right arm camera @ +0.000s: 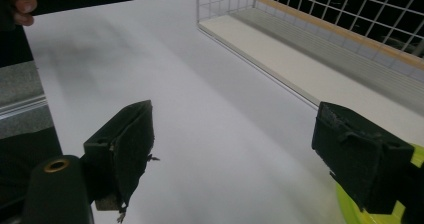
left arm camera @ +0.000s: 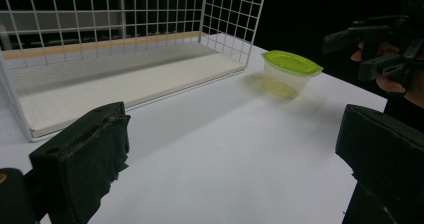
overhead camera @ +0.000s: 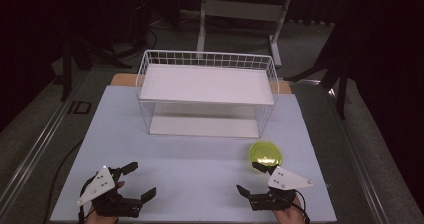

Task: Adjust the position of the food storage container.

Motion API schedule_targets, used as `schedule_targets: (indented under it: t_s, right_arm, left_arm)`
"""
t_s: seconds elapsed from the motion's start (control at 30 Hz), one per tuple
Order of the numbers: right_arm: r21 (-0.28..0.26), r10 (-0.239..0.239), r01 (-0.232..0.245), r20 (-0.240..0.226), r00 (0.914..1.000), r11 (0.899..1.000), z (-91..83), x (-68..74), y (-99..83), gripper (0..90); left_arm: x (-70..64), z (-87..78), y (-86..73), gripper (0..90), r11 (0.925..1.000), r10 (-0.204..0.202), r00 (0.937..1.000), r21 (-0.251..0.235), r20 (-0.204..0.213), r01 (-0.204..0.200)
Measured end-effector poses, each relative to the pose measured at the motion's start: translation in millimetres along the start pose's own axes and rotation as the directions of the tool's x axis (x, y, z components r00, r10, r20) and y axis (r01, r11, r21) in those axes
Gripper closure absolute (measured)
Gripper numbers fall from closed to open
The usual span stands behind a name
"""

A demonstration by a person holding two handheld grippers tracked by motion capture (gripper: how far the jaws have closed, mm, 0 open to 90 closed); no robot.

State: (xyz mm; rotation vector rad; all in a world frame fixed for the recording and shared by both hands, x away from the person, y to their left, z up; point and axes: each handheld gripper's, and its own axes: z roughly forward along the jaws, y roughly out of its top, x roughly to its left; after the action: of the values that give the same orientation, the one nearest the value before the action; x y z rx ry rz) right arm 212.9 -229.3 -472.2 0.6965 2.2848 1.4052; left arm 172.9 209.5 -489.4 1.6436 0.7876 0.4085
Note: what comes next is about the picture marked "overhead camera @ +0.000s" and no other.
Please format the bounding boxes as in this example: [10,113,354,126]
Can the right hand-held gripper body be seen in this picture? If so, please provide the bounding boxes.
[249,165,315,212]

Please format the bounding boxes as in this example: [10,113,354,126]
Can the metal floor rail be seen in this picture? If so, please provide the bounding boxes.
[0,71,88,205]
[327,87,396,224]

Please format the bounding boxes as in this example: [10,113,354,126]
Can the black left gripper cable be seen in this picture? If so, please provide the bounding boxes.
[77,176,96,224]

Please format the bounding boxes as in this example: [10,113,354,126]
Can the person's right hand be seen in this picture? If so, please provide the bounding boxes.
[272,195,306,224]

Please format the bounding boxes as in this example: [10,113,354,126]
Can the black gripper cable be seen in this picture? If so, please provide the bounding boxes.
[77,176,96,224]
[294,189,312,224]

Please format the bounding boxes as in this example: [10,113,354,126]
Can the black stand legs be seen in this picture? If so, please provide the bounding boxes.
[285,13,356,120]
[59,33,133,102]

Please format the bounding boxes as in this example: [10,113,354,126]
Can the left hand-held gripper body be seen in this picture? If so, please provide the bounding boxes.
[76,165,144,219]

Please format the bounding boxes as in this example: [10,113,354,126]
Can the person's left hand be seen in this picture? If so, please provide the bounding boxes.
[83,180,126,224]

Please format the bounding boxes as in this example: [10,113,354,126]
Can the black cable on floor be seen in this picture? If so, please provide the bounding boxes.
[42,139,85,224]

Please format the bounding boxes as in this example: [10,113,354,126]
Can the black floor bracket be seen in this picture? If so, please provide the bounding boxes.
[67,100,92,115]

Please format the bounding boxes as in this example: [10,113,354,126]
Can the white metal desk frame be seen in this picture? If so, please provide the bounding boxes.
[195,0,295,68]

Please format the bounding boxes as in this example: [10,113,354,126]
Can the white wire shelf rack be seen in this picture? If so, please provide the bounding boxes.
[135,49,280,140]

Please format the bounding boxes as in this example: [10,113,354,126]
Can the light blue table mat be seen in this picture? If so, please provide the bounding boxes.
[49,85,338,224]

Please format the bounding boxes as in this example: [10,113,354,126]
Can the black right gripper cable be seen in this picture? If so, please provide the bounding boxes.
[294,189,312,224]

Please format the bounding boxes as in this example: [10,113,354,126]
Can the yellow-green round plate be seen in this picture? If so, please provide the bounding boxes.
[248,140,284,174]

